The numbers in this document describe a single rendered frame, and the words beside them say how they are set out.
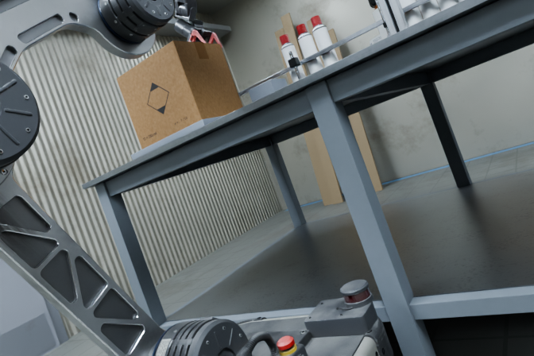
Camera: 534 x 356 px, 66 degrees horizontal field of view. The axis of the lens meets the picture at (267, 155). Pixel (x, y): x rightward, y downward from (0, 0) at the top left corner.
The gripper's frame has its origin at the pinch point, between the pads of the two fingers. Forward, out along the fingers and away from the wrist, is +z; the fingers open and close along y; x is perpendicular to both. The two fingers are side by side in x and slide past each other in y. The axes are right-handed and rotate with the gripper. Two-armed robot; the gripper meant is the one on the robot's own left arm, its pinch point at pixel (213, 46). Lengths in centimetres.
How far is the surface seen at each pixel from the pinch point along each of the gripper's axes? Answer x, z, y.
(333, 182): 127, 14, 256
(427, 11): -44, 68, 0
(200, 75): 2.0, 21.4, -29.9
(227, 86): 4.4, 24.5, -17.5
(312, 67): -12.4, 42.3, 1.1
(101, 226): 189, -85, 63
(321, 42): -21.2, 41.3, 0.8
